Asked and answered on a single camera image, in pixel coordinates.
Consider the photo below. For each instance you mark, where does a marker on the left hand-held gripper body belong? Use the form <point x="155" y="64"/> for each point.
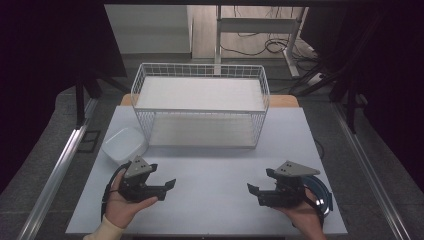
<point x="136" y="170"/>

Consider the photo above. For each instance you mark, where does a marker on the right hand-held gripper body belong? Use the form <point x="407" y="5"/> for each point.
<point x="290" y="186"/>

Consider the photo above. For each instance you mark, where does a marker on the white square container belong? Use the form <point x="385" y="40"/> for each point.
<point x="125" y="143"/>

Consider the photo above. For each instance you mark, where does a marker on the round container with dark lid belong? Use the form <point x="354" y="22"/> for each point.
<point x="321" y="195"/>

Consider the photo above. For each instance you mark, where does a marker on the person's right hand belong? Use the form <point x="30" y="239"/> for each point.
<point x="308" y="215"/>

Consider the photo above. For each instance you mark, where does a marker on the person's left hand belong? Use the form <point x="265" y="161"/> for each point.
<point x="120" y="208"/>

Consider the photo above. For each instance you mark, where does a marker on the black metal stand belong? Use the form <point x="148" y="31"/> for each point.
<point x="80" y="100"/>
<point x="350" y="100"/>

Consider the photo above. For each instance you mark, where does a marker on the white power strip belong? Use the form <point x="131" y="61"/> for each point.
<point x="316" y="78"/>

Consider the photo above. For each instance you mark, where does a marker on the black square floor frame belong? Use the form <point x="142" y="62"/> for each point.
<point x="81" y="141"/>

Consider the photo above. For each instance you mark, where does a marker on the aluminium rail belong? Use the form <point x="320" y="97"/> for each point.
<point x="56" y="176"/>
<point x="370" y="173"/>

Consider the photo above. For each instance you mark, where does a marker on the white metal desk frame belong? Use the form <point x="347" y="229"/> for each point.
<point x="256" y="25"/>

